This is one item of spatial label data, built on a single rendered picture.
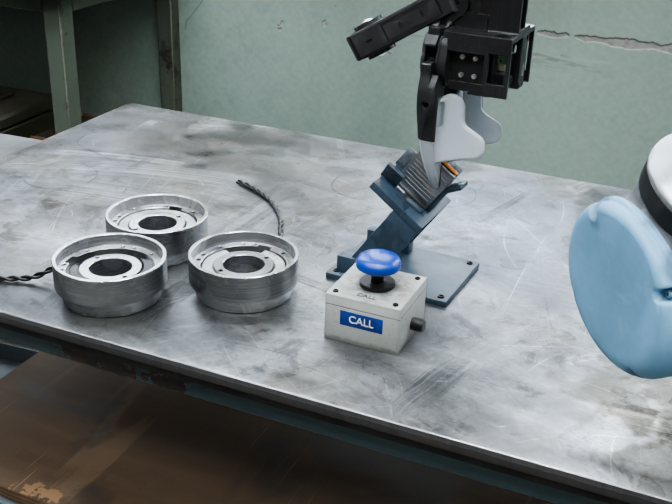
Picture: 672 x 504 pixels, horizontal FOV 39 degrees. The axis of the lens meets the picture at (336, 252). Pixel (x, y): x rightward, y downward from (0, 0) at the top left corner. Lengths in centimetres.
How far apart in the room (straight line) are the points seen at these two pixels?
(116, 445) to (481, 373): 50
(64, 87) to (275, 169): 127
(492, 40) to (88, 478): 64
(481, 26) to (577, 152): 163
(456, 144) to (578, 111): 158
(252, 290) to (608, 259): 37
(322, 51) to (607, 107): 76
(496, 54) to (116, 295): 39
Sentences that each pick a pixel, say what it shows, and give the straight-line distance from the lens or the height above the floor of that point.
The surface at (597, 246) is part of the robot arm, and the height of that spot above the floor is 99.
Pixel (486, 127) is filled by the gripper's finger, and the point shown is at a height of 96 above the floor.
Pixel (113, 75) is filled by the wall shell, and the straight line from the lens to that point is 300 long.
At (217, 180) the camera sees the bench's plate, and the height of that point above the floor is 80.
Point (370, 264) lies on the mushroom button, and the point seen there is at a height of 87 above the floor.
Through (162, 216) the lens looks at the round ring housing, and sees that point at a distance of 103.
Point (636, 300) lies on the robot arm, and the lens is 60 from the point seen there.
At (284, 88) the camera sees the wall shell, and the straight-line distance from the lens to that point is 270.
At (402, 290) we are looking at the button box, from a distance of 85.
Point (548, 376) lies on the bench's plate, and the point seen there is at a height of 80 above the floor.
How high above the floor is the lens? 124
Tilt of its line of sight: 25 degrees down
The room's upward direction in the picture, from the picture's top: 2 degrees clockwise
